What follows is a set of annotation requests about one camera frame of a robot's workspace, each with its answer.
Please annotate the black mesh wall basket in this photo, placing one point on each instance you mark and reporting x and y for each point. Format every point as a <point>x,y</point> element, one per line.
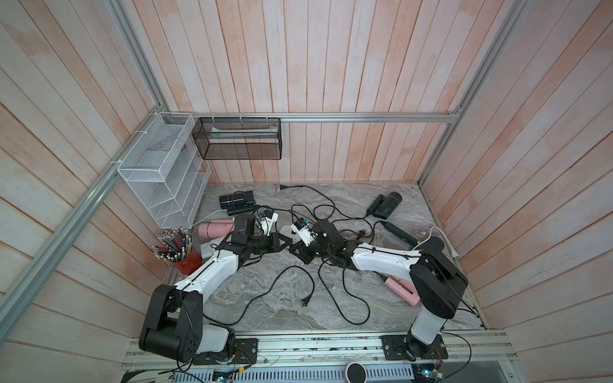
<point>238,138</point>

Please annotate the dark green folded hair dryer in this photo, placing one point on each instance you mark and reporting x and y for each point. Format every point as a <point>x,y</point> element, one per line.
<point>384,206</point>

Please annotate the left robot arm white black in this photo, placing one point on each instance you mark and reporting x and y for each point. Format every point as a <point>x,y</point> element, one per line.
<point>174,324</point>

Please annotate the black folded hair dryer left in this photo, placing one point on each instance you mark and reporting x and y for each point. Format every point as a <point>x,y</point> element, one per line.
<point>238,202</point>

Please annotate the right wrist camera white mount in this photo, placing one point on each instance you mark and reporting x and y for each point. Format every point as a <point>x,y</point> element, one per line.
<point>300,228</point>

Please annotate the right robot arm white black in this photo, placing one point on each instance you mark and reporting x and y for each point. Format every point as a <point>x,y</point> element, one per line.
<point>437,281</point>

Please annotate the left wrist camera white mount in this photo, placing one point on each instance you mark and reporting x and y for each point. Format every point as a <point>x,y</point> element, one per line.
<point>268,219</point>

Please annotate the white folded hair dryer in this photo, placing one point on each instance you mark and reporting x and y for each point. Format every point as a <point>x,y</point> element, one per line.
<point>208,249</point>

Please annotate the black round sensor puck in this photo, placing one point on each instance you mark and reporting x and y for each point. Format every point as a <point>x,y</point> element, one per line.
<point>355,373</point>

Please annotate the red cup of pencils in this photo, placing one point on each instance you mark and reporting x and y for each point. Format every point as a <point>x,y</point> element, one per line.
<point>177,249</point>

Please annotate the dark green hair dryer copper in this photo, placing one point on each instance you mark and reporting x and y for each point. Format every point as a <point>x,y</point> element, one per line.
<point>402,234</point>

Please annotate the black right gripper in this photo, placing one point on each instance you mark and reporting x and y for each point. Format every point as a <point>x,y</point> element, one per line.
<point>303,252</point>

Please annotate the pink hair dryer left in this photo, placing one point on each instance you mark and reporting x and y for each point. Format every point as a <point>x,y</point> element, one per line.
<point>215,229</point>

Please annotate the pink folded hair dryer right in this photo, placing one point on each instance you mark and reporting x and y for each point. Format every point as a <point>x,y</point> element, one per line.
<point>404,289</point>

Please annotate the white wire shelf rack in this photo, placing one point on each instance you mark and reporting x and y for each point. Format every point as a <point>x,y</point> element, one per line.
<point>164,170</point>

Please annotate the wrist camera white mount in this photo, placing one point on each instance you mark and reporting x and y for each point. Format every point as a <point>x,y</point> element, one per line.
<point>268,219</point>
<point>300,228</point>

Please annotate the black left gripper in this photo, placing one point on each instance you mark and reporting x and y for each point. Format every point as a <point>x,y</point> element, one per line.
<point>274,241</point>

